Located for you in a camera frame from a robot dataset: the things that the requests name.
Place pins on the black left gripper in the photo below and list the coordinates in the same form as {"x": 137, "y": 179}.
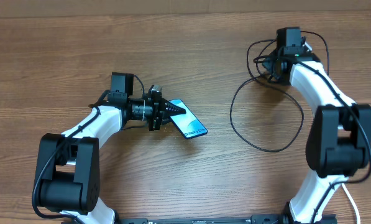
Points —
{"x": 160, "y": 112}

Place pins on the blue Galaxy smartphone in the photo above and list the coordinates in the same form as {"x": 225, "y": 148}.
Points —
{"x": 188, "y": 124}

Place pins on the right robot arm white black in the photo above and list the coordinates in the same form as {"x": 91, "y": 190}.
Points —
{"x": 339, "y": 141}

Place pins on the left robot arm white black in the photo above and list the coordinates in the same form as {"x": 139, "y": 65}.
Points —
{"x": 67, "y": 175}

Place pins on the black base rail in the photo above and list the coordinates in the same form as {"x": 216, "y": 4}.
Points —
{"x": 254, "y": 219}

